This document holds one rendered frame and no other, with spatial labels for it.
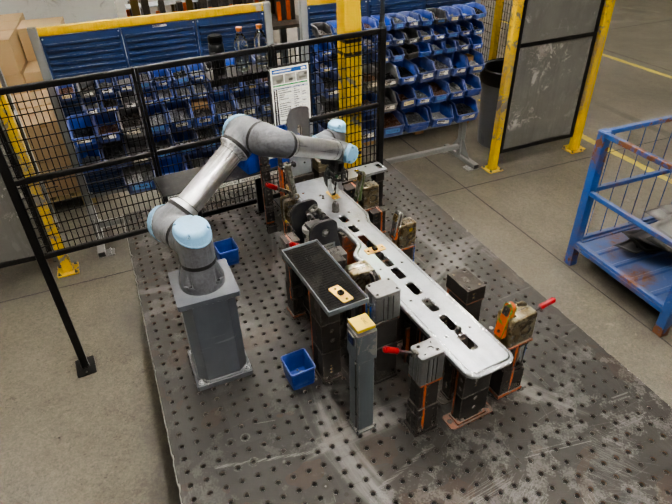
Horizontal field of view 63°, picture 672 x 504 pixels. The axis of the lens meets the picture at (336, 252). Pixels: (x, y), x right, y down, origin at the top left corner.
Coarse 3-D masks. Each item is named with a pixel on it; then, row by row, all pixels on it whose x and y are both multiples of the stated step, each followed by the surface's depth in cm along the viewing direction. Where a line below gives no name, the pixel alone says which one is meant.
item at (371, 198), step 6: (366, 186) 251; (372, 186) 250; (378, 186) 252; (366, 192) 250; (372, 192) 252; (378, 192) 254; (366, 198) 252; (372, 198) 254; (378, 198) 256; (360, 204) 255; (366, 204) 254; (372, 204) 255; (378, 204) 258; (366, 210) 255
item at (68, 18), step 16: (0, 0) 674; (16, 0) 680; (32, 0) 687; (48, 0) 693; (64, 0) 700; (80, 0) 706; (96, 0) 713; (112, 0) 720; (32, 16) 695; (48, 16) 702; (64, 16) 709; (80, 16) 716; (96, 16) 723; (112, 16) 730
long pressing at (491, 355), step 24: (312, 192) 256; (336, 216) 238; (360, 216) 237; (360, 240) 222; (384, 240) 222; (384, 264) 209; (408, 264) 208; (408, 288) 197; (432, 288) 196; (408, 312) 186; (432, 312) 186; (456, 312) 186; (432, 336) 176; (456, 336) 176; (480, 336) 176; (456, 360) 167; (480, 360) 168; (504, 360) 168
